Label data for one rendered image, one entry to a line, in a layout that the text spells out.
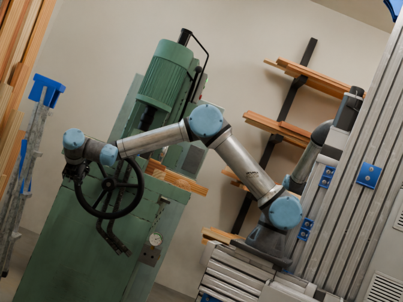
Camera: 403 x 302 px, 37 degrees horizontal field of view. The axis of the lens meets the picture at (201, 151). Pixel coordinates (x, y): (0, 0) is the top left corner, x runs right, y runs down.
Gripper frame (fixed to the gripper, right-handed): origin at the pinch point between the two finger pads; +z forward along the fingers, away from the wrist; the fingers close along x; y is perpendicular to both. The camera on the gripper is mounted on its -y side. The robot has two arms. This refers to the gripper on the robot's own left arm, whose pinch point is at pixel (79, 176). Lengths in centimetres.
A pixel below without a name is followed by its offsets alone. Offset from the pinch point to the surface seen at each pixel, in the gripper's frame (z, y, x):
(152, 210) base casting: 23.8, -6.4, 30.6
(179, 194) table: 19.1, -15.3, 39.4
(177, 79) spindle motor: 5, -64, 22
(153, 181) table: 18.0, -17.0, 26.8
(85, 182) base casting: 22.3, -8.2, -1.3
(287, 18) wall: 158, -271, 71
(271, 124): 161, -164, 82
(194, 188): 31, -26, 45
